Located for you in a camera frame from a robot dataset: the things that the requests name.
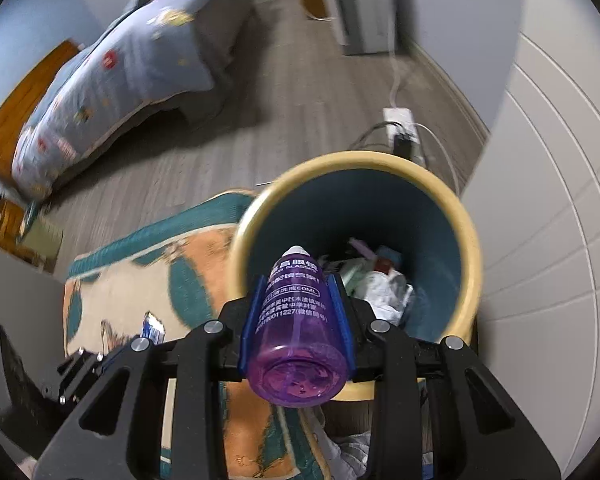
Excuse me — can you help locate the purple plastic bottle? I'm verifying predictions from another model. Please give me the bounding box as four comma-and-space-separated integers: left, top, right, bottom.
246, 245, 354, 408

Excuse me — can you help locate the yellow and teal trash bin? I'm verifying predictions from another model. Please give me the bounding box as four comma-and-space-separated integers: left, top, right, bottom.
225, 149, 484, 403

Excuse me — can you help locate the silver foil wrapper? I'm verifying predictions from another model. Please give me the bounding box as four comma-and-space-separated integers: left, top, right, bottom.
140, 311, 166, 344

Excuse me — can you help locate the white crumpled tissue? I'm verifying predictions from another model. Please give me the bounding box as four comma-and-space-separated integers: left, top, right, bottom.
339, 258, 414, 326

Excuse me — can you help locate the teal and orange patterned mat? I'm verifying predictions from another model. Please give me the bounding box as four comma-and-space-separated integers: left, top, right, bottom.
64, 190, 330, 479

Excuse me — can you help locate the wooden headboard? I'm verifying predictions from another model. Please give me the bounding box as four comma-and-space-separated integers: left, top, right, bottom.
0, 39, 79, 185

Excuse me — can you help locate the white power strip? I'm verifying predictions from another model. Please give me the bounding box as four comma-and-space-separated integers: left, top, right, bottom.
384, 107, 426, 167

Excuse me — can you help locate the bed with blue quilt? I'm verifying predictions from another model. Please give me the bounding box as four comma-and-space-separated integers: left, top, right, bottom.
12, 0, 252, 202

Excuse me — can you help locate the white grey air purifier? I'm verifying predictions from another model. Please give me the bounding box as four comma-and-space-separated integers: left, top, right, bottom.
329, 0, 400, 55

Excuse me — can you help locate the white power cable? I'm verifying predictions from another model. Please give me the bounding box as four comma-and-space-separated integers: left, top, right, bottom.
386, 8, 406, 111

